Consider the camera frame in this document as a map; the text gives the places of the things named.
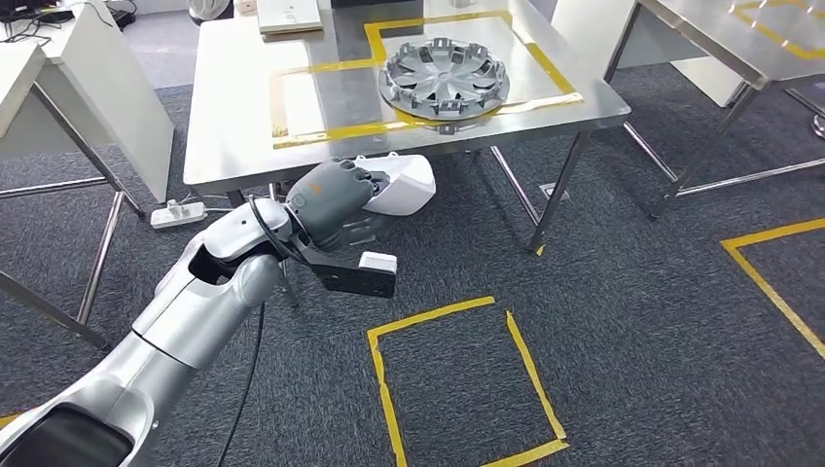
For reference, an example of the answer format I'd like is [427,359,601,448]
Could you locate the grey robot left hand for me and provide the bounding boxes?
[285,158,394,253]

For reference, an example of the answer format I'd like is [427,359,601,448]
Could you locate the white curved plastic part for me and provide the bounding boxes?
[350,152,438,217]

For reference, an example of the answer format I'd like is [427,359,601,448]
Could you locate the steel workbench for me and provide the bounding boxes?
[182,0,633,307]

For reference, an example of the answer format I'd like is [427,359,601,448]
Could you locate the yellow tape bench outline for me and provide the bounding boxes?
[270,9,585,151]

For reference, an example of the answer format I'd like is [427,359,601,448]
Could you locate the white power strip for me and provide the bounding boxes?
[150,199,209,232]

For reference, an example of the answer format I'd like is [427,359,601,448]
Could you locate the grey plastic wheel hubcap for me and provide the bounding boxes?
[377,37,512,124]

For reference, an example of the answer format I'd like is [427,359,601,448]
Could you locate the white flat box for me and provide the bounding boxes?
[256,0,324,41]

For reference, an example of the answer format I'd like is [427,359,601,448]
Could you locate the black box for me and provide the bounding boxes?
[330,0,425,11]

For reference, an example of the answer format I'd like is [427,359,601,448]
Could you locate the white panel desk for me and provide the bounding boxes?
[551,0,742,108]

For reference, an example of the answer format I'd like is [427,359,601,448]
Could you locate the white top steel table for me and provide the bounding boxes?
[0,41,146,352]

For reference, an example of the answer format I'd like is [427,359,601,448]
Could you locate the yellow floor tape square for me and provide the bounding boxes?
[720,217,825,360]

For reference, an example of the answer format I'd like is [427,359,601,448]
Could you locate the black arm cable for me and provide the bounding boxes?
[219,196,310,467]

